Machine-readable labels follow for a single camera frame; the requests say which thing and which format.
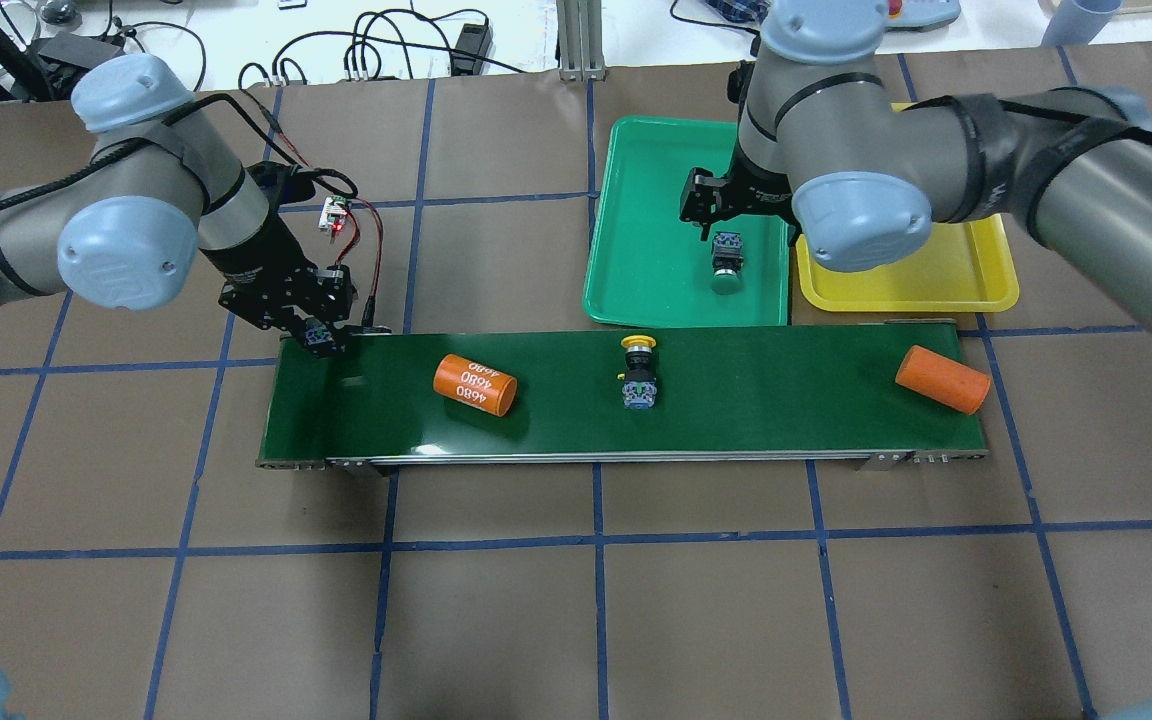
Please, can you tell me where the orange cylinder with 4680 text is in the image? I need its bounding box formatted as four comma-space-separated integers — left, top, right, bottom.
431, 354, 518, 416

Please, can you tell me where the small motor controller board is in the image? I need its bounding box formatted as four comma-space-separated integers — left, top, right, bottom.
317, 195, 349, 234

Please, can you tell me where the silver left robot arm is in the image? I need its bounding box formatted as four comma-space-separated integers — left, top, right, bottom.
0, 54, 356, 357

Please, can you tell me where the aluminium frame post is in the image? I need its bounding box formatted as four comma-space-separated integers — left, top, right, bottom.
556, 0, 607, 82

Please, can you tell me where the red black motor cable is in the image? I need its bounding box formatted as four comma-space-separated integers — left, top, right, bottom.
291, 150, 392, 336

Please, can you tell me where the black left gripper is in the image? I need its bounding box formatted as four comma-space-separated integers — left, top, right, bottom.
202, 211, 357, 354

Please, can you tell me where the green conveyor belt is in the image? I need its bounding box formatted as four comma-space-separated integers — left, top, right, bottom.
256, 323, 987, 469

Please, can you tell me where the blue teach pendant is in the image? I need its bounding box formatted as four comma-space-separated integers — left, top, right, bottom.
886, 0, 961, 33

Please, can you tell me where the green push button switch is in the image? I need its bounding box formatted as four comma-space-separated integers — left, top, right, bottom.
710, 232, 744, 296
300, 316, 349, 357

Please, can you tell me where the green plastic tray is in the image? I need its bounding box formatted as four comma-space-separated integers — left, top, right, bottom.
582, 118, 791, 328

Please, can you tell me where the plain orange cylinder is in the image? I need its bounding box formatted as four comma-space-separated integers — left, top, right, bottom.
895, 344, 993, 415

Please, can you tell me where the yellow plastic tray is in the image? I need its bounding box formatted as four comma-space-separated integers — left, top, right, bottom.
794, 103, 1021, 313

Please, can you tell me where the black power adapter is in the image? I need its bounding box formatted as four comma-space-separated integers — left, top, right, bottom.
450, 22, 493, 77

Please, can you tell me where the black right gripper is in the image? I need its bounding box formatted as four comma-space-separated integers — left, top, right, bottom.
679, 165, 799, 242

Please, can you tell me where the yellow push button switch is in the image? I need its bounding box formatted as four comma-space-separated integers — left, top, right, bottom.
617, 334, 658, 410

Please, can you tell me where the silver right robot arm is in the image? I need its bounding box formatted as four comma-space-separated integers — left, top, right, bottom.
680, 1, 1152, 334

